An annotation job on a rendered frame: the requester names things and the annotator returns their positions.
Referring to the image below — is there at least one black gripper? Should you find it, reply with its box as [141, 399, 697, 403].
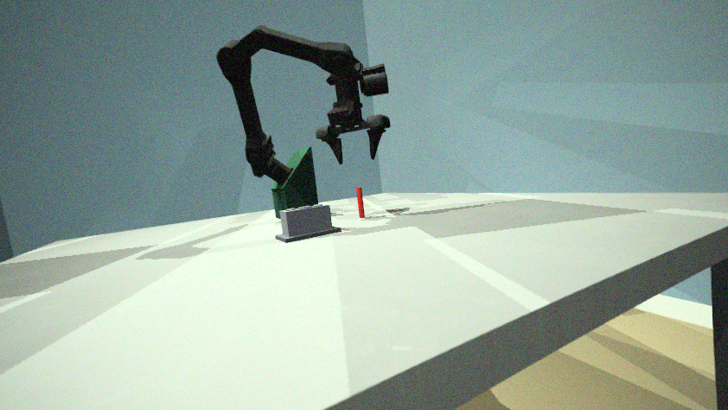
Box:
[316, 96, 391, 164]

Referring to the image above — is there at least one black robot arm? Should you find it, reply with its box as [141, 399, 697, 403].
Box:
[216, 25, 388, 186]

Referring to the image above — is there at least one red peg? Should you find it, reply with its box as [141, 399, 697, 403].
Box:
[356, 188, 365, 218]

